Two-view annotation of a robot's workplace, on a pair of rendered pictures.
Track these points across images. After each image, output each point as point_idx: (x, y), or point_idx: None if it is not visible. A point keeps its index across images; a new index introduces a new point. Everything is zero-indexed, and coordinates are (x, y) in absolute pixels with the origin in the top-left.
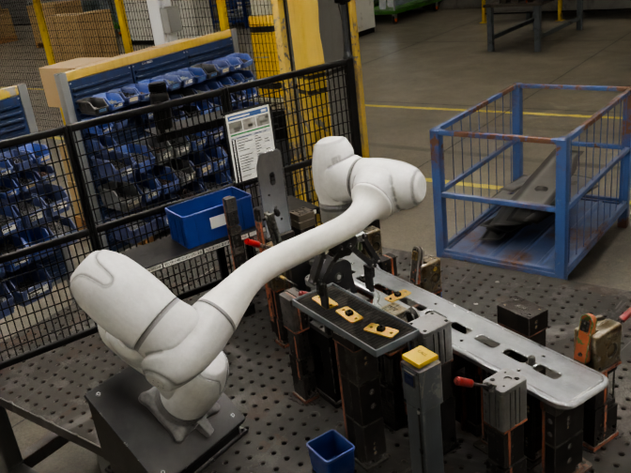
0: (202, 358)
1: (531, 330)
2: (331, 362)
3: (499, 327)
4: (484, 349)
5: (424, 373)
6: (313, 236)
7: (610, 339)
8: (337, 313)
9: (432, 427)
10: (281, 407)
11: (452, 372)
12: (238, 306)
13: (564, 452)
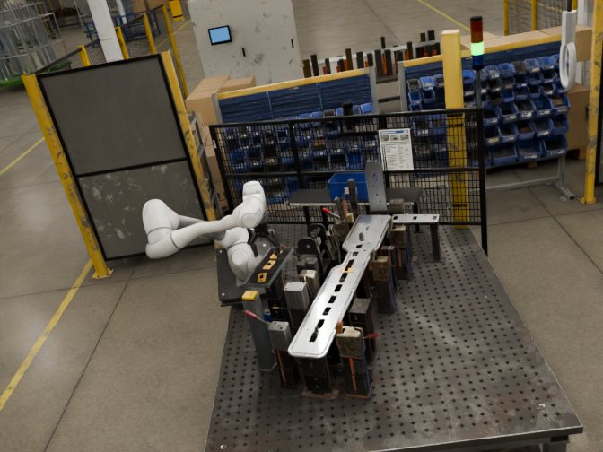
0: (158, 252)
1: (352, 319)
2: None
3: (343, 308)
4: (318, 314)
5: (244, 302)
6: (211, 223)
7: (348, 341)
8: (267, 262)
9: (255, 328)
10: None
11: None
12: (179, 239)
13: (312, 380)
